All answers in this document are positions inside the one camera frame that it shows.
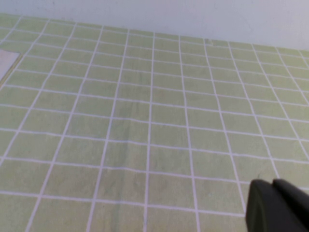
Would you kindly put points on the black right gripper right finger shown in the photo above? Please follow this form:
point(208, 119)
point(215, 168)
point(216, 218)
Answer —
point(294, 195)

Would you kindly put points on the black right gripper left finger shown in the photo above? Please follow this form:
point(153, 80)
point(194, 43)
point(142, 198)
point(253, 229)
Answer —
point(263, 210)

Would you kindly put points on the illustrated technical book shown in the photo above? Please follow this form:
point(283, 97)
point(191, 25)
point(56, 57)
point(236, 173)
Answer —
point(7, 62)

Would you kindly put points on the green white checked tablecloth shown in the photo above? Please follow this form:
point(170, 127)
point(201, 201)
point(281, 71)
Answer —
point(154, 120)

